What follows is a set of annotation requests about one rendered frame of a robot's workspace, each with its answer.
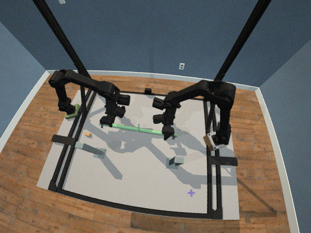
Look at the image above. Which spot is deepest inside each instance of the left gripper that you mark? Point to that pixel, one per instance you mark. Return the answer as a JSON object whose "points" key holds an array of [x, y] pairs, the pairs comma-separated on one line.
{"points": [[167, 130]]}

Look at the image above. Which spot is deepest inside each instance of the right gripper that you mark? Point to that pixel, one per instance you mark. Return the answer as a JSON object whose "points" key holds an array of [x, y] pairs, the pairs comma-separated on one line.
{"points": [[109, 119]]}

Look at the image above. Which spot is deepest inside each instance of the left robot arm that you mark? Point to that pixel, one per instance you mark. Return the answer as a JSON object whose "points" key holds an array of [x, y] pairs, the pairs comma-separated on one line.
{"points": [[224, 101]]}

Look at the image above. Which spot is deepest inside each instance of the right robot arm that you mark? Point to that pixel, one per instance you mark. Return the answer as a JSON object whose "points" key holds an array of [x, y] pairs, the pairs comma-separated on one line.
{"points": [[105, 89]]}

